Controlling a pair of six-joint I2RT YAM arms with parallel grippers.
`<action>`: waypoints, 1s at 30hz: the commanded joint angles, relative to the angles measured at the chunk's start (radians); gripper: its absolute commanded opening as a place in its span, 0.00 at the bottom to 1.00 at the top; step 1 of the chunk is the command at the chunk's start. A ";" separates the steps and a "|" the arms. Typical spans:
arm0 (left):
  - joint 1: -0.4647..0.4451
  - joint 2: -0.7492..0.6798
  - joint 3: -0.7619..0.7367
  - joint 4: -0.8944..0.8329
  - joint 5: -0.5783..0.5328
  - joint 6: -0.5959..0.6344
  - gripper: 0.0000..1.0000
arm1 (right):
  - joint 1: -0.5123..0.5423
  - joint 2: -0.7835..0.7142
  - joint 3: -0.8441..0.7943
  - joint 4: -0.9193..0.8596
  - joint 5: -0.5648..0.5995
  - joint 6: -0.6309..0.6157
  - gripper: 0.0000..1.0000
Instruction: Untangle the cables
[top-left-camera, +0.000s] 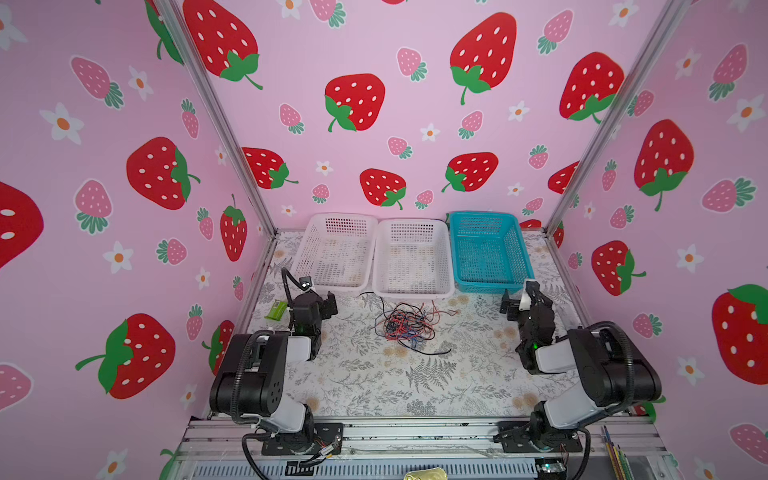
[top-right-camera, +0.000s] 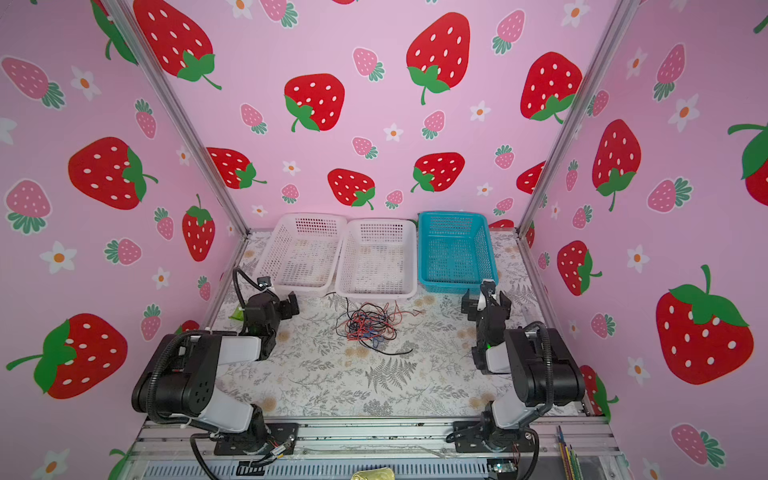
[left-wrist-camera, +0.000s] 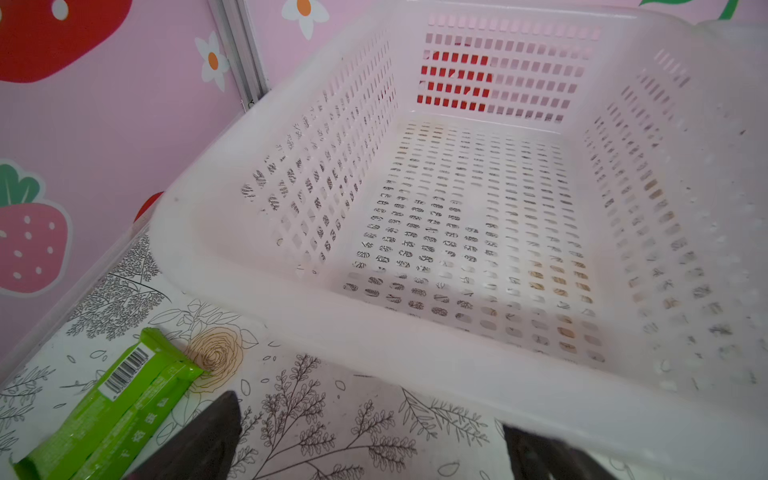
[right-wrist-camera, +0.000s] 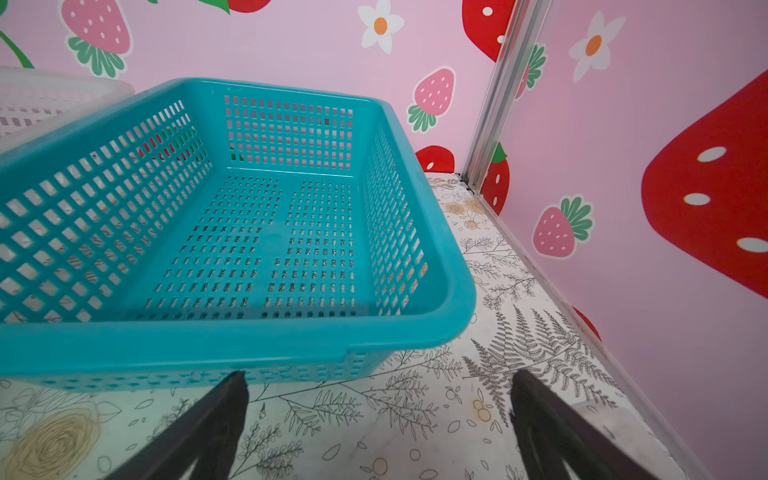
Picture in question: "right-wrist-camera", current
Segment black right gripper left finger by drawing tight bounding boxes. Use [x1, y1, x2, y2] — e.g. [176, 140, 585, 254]
[109, 371, 249, 479]

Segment teal plastic basket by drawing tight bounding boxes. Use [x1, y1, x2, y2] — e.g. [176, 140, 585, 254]
[1, 79, 476, 392]

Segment middle white plastic basket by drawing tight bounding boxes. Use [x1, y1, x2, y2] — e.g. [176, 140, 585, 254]
[1, 67, 135, 154]

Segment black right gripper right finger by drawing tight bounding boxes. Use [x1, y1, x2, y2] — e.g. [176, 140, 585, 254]
[510, 369, 654, 479]

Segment aluminium corner post right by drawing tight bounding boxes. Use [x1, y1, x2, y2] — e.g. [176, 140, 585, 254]
[461, 0, 551, 195]

